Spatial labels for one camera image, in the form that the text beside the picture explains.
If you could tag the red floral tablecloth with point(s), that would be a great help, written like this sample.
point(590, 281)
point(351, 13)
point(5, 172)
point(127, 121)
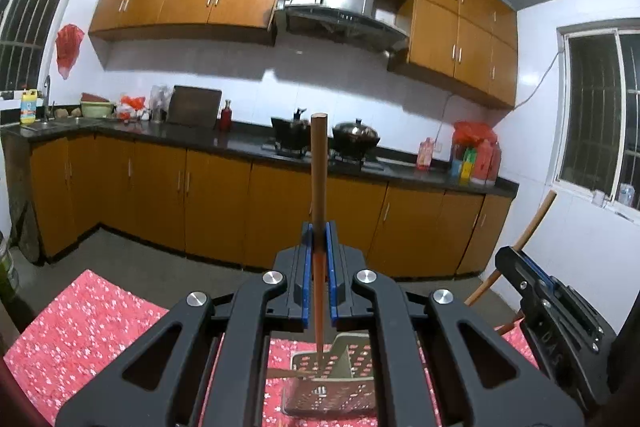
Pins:
point(75, 332)

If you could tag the red plastic bag on thermoses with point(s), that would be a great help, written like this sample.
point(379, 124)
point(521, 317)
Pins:
point(472, 133)

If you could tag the blue packet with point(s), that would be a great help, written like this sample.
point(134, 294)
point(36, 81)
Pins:
point(455, 169)

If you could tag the beige perforated utensil holder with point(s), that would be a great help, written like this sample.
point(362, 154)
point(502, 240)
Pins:
point(325, 399)

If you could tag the yellow detergent bottle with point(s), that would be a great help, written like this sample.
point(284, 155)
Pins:
point(28, 109)

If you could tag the red plastic bag on wall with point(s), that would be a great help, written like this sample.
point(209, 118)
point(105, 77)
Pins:
point(68, 49)

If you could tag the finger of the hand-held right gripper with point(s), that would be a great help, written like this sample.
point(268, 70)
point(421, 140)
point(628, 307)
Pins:
point(525, 269)

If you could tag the sliding window with white frame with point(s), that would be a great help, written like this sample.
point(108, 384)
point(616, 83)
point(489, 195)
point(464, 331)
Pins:
point(595, 107)

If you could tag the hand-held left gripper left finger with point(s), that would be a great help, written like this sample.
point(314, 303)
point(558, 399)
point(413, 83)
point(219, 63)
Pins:
point(308, 272)

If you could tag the white cup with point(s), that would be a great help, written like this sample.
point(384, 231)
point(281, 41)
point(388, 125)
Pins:
point(598, 198)

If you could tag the red and white plastic bag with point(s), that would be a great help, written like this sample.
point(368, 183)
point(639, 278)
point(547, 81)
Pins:
point(132, 107)

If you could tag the red thermos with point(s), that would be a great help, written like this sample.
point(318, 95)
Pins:
point(483, 164)

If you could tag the wooden base cabinets black counter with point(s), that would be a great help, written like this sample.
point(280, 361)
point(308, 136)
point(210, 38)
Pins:
point(150, 197)

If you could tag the black wok with lid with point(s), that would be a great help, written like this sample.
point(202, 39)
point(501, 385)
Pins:
point(356, 138)

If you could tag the green glass bottle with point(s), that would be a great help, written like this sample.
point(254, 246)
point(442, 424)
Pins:
point(7, 272)

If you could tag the dark wooden cutting board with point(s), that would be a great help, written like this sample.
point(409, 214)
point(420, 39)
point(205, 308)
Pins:
point(195, 107)

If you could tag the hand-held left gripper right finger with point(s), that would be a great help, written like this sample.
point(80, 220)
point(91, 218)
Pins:
point(331, 272)

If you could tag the red bottle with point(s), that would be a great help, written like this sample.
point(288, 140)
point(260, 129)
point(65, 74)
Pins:
point(225, 118)

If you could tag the green basin stack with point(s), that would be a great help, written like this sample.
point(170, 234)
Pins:
point(96, 108)

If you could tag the barred window beside sink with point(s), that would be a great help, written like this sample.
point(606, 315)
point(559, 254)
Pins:
point(30, 7)

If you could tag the wooden chopstick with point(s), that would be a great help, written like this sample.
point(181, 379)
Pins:
point(319, 167)
point(537, 216)
point(282, 372)

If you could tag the clear plastic bag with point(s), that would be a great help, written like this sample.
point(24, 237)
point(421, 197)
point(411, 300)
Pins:
point(160, 102)

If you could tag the metal faucet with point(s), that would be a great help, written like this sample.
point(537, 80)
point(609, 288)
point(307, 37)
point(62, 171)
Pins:
point(47, 99)

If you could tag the green and yellow bottle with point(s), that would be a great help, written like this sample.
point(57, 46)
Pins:
point(467, 164)

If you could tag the clear jar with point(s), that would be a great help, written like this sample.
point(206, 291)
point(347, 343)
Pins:
point(627, 195)

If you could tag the pink bottle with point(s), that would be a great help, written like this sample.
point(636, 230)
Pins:
point(425, 155)

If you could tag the gas stove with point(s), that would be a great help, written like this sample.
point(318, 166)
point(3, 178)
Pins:
point(370, 164)

